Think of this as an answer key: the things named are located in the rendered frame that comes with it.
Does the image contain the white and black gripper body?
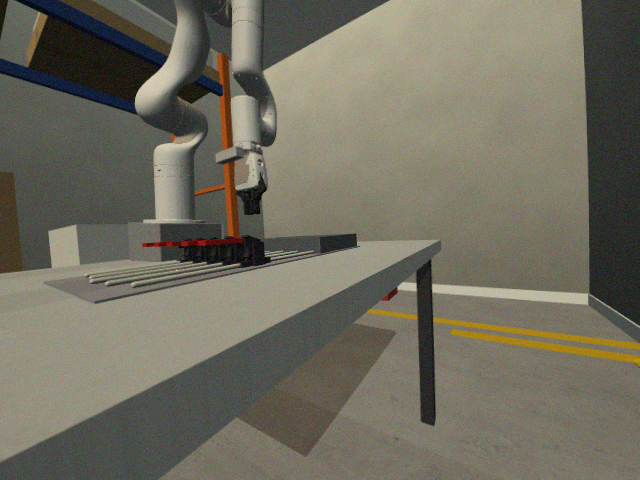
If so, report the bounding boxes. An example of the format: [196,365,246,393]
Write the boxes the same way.
[234,152,268,191]

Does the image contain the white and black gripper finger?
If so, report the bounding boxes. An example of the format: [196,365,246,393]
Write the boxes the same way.
[250,173,267,214]
[236,190,253,215]

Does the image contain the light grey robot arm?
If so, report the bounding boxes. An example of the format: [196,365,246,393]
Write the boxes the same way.
[135,0,277,223]

